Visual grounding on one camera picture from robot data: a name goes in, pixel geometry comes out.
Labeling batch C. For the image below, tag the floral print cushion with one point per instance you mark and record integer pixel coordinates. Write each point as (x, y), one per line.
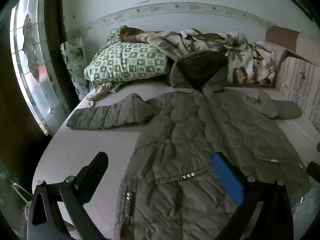
(75, 55)

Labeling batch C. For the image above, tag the light blue fleece clothing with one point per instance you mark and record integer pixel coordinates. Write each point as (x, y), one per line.
(308, 212)

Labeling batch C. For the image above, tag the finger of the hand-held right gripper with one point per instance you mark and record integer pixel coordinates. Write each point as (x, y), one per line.
(314, 170)

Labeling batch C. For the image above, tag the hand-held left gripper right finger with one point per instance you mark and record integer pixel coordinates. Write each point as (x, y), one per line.
(227, 177)

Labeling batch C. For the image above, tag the dark brown pillow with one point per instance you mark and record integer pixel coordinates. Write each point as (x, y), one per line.
(130, 35)

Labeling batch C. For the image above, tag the crumpled beige cloth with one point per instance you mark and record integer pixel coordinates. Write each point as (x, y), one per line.
(102, 92)

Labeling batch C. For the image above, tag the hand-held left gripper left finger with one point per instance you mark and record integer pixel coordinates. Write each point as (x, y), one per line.
(96, 167)

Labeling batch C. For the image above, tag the green checkered pillow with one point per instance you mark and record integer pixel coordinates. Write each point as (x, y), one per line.
(125, 60)

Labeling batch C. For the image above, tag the floral leaf print blanket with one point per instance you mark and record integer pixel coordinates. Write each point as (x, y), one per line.
(245, 55)

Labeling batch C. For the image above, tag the brown wooden armchair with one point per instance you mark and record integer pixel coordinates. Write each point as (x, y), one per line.
(282, 38)

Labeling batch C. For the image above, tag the stained glass window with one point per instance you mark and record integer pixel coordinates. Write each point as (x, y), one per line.
(32, 55)

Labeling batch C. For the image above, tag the olive green quilted hooded jacket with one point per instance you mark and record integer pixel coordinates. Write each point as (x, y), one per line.
(200, 130)

